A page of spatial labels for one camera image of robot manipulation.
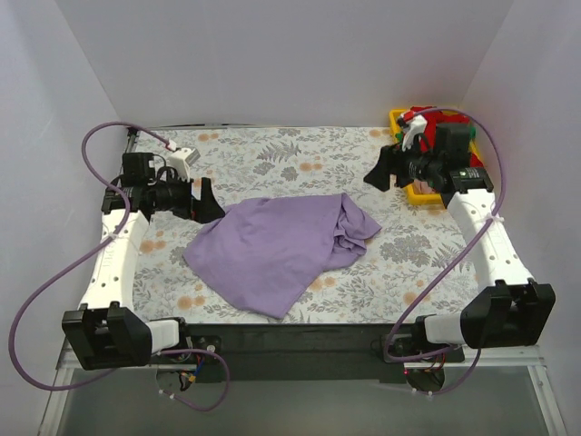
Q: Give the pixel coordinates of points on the yellow plastic bin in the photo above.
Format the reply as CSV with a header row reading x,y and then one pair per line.
x,y
434,155

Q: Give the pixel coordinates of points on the pink t shirt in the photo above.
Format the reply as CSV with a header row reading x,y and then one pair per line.
x,y
422,188

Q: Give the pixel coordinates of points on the green t shirt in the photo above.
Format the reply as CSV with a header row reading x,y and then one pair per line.
x,y
430,133

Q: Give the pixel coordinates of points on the purple t shirt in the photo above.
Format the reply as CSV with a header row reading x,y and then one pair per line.
x,y
265,252

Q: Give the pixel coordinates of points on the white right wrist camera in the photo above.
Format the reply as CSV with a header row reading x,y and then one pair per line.
x,y
411,124

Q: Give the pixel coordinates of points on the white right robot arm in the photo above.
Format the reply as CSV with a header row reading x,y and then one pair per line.
x,y
511,308

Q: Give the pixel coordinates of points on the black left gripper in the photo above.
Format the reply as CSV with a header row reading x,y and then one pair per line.
x,y
196,200

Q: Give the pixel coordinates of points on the floral patterned table mat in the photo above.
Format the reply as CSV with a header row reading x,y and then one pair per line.
x,y
259,255

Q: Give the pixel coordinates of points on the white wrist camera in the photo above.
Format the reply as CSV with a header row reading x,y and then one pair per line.
x,y
182,159
411,124

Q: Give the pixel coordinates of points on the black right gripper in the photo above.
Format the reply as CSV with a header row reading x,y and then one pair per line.
x,y
398,164

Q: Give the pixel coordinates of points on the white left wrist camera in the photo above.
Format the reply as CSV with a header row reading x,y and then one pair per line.
x,y
182,159

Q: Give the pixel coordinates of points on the aluminium frame rail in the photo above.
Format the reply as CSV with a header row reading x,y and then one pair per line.
x,y
463,391

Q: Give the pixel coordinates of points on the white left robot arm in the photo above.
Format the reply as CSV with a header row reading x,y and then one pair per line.
x,y
104,331

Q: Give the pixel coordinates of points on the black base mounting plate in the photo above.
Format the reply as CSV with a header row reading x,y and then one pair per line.
x,y
300,352

